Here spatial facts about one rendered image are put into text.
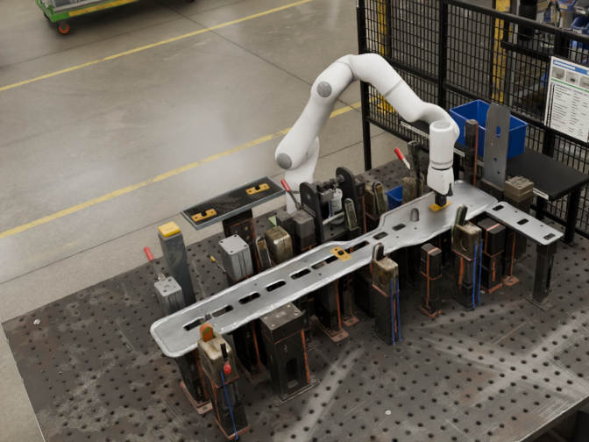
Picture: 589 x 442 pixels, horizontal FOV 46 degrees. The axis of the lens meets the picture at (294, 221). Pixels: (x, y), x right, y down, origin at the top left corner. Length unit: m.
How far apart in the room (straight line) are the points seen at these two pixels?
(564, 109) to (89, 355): 2.03
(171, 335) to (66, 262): 2.38
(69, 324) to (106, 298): 0.18
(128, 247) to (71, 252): 0.37
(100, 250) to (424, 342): 2.59
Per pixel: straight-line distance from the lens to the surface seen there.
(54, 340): 2.89
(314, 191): 2.50
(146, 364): 2.64
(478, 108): 3.18
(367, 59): 2.51
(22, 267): 4.68
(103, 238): 4.69
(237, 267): 2.40
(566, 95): 2.86
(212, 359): 2.07
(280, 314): 2.21
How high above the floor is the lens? 2.49
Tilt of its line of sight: 34 degrees down
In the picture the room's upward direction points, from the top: 7 degrees counter-clockwise
